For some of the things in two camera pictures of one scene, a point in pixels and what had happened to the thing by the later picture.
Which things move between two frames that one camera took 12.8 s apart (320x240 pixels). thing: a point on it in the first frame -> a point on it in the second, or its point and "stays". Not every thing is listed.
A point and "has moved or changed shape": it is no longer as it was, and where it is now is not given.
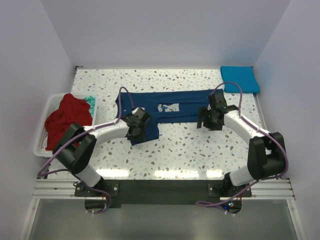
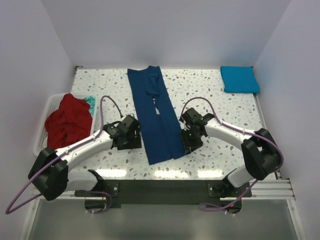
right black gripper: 203,112 -> 186,143
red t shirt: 71,110 stays
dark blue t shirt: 163,106 has moved or changed shape
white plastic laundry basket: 53,103 stays
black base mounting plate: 161,192 stays
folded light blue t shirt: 244,75 stays
